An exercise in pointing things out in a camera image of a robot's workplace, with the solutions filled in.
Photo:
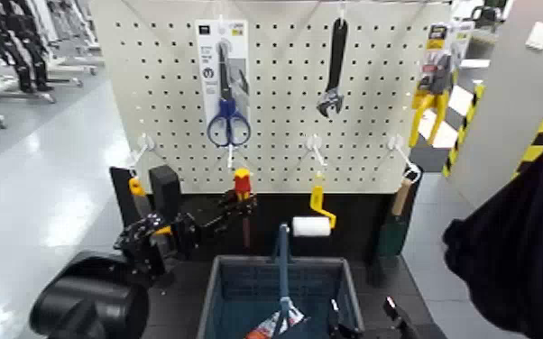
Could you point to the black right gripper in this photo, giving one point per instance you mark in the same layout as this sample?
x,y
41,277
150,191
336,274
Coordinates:
x,y
431,332

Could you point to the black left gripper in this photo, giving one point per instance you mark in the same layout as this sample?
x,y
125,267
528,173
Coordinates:
x,y
158,241

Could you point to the red yellow screwdriver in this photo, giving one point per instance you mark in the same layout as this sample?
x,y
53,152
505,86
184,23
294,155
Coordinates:
x,y
242,182

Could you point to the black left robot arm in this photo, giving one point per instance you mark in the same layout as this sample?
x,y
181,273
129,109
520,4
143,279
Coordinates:
x,y
91,298

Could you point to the blue plastic crate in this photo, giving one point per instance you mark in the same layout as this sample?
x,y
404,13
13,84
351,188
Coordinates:
x,y
252,284

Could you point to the black back panel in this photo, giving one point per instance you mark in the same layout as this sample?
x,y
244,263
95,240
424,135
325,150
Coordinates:
x,y
281,210

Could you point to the white pegboard hook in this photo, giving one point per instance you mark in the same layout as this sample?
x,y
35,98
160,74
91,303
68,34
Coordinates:
x,y
230,156
342,12
401,151
222,16
144,144
316,150

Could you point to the white perforated pegboard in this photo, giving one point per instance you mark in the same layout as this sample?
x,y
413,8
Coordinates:
x,y
172,94

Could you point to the blue scissors in package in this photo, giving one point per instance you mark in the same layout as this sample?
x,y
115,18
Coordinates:
x,y
212,57

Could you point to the dark navy cloth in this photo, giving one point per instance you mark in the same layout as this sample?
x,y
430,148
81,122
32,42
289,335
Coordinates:
x,y
527,246

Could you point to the black adjustable wrench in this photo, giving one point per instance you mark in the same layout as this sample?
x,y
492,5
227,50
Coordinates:
x,y
337,57

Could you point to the narrow yellow black striped guard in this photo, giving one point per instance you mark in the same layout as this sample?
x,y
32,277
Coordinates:
x,y
465,123

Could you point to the yellow pliers in package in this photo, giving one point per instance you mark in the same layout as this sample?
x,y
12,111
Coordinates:
x,y
435,71

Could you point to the black robot on stand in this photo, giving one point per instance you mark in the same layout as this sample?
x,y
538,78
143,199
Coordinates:
x,y
16,42

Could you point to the black chair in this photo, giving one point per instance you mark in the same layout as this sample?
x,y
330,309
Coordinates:
x,y
485,14

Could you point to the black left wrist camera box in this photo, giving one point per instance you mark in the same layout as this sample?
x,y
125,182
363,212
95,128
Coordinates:
x,y
165,191

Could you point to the white wall plate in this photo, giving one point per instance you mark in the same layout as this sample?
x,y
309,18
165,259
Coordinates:
x,y
539,36

